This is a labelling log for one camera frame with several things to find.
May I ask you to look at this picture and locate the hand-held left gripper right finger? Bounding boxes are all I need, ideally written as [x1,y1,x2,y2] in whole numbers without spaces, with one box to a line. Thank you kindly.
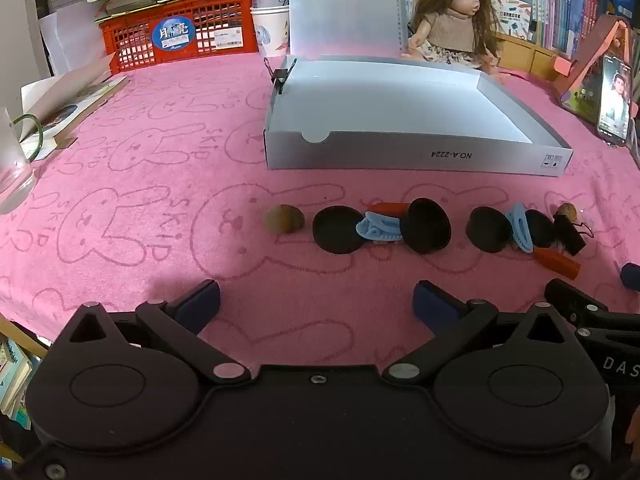
[382,281,581,386]

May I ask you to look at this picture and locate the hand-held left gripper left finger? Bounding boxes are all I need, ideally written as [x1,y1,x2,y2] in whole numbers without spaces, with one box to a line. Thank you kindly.
[65,279,253,385]

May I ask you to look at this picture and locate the red-orange plastic piece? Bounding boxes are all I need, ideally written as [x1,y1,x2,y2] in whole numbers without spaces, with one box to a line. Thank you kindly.
[532,247,582,279]
[366,202,410,216]

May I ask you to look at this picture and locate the black binder clip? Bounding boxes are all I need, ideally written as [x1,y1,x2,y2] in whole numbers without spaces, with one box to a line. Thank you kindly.
[263,57,296,96]
[552,214,593,256]

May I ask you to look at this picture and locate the black round cap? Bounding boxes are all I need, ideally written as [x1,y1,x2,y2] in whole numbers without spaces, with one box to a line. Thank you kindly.
[312,206,368,255]
[525,209,557,249]
[401,198,452,254]
[466,207,513,253]

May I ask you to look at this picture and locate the blue hair clip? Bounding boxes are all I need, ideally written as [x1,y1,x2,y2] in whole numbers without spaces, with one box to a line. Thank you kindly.
[506,203,535,252]
[356,211,405,242]

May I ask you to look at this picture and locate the grey file box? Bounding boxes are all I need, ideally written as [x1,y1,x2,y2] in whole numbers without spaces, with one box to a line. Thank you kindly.
[263,0,573,178]

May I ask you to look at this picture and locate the pink printed towel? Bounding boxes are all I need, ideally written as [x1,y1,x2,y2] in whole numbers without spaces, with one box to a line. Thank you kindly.
[0,52,640,361]

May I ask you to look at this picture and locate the smartphone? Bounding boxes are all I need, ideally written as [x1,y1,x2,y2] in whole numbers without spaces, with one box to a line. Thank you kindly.
[596,54,636,148]

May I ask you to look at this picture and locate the colourful booklets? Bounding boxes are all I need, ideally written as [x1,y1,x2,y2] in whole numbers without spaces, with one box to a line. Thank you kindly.
[0,317,48,428]

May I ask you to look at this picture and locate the pink phone stand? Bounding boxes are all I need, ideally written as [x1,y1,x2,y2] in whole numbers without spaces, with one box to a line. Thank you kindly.
[552,14,633,116]

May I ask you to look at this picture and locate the clear glass cup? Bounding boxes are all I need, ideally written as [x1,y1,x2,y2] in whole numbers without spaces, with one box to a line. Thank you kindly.
[0,107,38,216]

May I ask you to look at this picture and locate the wooden shelf box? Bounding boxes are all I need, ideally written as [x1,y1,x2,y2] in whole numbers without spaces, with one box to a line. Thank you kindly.
[492,30,566,78]

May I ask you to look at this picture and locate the open book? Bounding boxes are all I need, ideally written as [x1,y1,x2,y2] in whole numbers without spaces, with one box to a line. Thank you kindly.
[20,52,131,148]

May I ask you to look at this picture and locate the red plastic crate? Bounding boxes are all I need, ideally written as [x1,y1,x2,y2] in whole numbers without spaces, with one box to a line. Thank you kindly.
[95,0,261,75]

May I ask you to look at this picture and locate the long-haired doll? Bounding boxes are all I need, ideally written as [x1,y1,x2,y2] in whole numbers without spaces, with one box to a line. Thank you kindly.
[402,0,503,73]

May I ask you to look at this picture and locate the row of shelved books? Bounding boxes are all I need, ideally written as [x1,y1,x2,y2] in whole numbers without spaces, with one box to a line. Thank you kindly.
[402,0,640,68]

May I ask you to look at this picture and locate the white paper cup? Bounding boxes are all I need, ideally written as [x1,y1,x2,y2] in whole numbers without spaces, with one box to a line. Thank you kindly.
[250,0,291,58]

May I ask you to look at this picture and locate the white paper sheet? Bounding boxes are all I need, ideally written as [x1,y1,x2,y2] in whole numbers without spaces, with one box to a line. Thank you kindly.
[37,7,108,78]

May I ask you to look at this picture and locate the green cord loop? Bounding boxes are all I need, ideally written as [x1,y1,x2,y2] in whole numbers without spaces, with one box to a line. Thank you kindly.
[12,114,47,162]

